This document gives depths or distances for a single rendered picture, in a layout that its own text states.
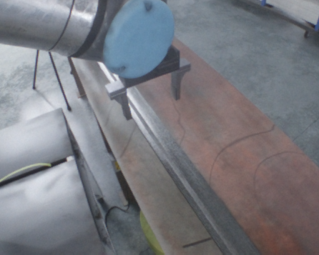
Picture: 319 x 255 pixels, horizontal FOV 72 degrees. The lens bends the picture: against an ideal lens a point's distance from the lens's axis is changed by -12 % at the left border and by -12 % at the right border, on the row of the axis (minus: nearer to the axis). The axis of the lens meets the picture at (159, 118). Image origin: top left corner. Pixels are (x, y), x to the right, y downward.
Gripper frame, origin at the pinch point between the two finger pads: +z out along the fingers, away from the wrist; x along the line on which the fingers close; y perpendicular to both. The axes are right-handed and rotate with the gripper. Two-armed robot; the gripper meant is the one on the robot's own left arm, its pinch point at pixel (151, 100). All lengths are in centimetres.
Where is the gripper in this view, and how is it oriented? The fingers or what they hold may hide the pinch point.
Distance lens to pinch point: 60.6
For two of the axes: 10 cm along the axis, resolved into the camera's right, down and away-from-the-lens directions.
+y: -4.7, -6.3, 6.2
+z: 0.5, 6.8, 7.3
